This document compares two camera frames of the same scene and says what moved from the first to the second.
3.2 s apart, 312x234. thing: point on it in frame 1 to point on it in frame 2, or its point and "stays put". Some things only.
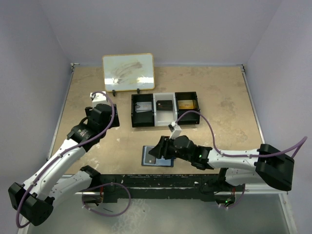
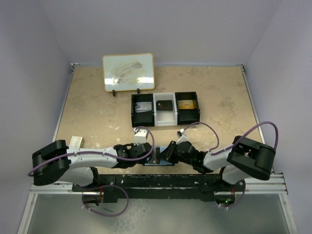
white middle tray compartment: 164,118 stays put
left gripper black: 115,122 to 143,162
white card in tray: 143,107 stays put
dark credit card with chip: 149,158 stays put
